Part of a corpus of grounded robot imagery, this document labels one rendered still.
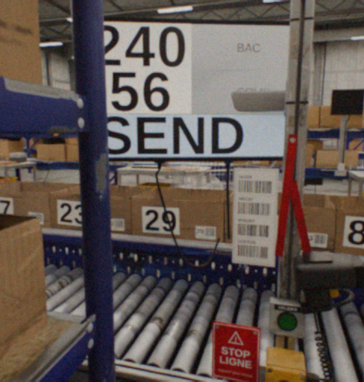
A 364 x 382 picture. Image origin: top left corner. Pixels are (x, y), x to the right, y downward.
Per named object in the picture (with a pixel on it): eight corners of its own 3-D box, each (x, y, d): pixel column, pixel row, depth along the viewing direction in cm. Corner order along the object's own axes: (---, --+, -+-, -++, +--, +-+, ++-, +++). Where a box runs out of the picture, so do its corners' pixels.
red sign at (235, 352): (211, 376, 75) (212, 321, 73) (212, 374, 76) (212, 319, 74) (289, 392, 71) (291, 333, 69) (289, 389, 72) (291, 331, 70)
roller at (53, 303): (4, 357, 97) (-11, 348, 98) (98, 280, 146) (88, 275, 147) (7, 342, 96) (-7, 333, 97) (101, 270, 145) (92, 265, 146)
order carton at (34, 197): (-20, 224, 166) (-24, 189, 163) (24, 210, 193) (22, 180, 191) (51, 230, 155) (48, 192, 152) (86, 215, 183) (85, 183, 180)
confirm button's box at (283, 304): (268, 335, 68) (269, 303, 67) (268, 327, 71) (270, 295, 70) (304, 341, 67) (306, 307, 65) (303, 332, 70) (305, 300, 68)
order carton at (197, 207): (130, 236, 145) (130, 197, 142) (155, 220, 172) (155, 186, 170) (223, 245, 134) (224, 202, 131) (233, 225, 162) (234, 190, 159)
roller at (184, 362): (188, 392, 82) (168, 389, 84) (223, 294, 132) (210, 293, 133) (185, 371, 82) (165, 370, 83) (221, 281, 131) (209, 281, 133)
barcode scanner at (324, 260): (371, 319, 60) (367, 261, 58) (298, 318, 63) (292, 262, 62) (362, 301, 66) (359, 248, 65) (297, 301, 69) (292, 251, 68)
